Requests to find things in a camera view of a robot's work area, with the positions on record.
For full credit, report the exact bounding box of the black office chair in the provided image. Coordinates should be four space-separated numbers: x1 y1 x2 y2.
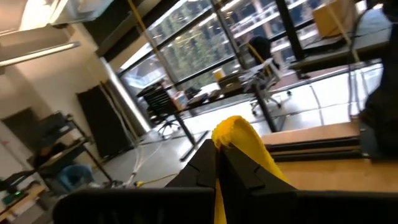
141 81 182 139

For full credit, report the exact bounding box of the dark desk with box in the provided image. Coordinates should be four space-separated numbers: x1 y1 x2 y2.
289 9 393 80

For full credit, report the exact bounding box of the white floor cable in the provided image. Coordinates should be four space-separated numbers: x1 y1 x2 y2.
123 141 163 188

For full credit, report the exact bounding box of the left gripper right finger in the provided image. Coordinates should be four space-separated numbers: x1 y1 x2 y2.
219 144 398 224

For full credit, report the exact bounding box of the brown cardboard box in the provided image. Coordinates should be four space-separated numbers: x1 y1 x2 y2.
312 0 358 39

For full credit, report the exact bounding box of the yellow floor cable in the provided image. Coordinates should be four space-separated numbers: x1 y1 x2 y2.
134 172 180 188

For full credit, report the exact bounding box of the long black desk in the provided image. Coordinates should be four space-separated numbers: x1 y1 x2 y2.
136 58 384 162

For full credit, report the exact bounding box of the yellow microfiber towel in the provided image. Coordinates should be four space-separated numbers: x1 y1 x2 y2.
211 115 290 224

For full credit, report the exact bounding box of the yellow cup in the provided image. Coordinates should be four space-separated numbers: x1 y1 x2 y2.
213 67 226 82

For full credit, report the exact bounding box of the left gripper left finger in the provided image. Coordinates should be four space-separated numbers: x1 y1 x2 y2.
52 139 218 224

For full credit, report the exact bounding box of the blue bin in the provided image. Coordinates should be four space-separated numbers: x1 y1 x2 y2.
58 164 95 192

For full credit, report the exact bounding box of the black aluminium table frame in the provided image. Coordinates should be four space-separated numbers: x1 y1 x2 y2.
264 136 363 163

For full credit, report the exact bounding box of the black standing panel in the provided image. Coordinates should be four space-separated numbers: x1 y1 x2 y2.
76 83 135 159

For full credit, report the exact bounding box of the white frame office chair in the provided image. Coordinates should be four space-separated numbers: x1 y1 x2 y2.
247 35 292 116

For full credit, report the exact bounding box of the black shelf rack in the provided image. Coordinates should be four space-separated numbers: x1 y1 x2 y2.
0 111 114 200

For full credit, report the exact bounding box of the long ceiling light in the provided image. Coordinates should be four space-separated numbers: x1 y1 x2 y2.
0 41 81 68

